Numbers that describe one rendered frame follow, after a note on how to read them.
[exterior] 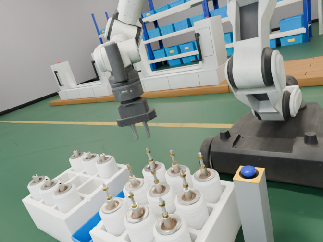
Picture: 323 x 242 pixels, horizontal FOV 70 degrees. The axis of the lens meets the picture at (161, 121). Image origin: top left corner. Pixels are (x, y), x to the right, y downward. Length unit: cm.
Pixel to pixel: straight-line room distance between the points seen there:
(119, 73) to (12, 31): 687
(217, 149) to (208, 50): 181
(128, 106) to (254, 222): 50
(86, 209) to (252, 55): 89
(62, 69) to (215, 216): 473
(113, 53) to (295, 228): 84
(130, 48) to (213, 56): 218
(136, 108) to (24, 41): 687
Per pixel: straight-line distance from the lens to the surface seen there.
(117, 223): 84
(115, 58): 62
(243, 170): 70
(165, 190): 82
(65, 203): 108
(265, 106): 118
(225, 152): 112
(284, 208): 108
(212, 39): 276
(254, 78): 92
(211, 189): 83
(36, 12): 786
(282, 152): 105
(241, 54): 94
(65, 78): 522
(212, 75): 277
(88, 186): 123
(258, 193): 71
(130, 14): 91
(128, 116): 69
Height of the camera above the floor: 73
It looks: 19 degrees down
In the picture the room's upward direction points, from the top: 16 degrees counter-clockwise
